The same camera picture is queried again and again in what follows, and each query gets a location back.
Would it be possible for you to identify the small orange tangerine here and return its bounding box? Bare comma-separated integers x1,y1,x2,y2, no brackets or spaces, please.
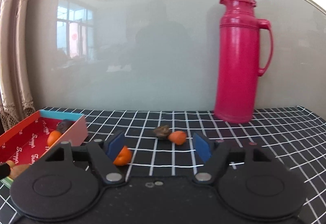
168,131,187,146

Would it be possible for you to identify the brown kiwi fruit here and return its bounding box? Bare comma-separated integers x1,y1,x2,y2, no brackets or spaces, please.
6,161,30,180

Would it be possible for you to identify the red colourful cardboard tray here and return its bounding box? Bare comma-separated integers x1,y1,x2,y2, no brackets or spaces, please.
1,110,88,166

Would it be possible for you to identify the black checked tablecloth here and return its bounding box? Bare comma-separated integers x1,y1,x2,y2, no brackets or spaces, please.
1,106,325,223

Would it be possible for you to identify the dark brown walnut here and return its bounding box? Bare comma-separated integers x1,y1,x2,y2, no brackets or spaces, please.
153,125,171,140

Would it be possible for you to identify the dark passion fruit in tray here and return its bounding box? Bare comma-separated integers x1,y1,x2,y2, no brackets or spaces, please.
56,119,74,134

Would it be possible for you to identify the orange tangerine in tray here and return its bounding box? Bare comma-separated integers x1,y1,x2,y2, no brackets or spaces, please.
47,130,62,147

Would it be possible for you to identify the pink thermos flask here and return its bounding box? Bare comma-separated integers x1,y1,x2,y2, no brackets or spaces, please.
214,0,273,124

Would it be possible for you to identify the beige lace curtain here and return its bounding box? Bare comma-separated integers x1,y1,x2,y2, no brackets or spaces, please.
1,0,35,131

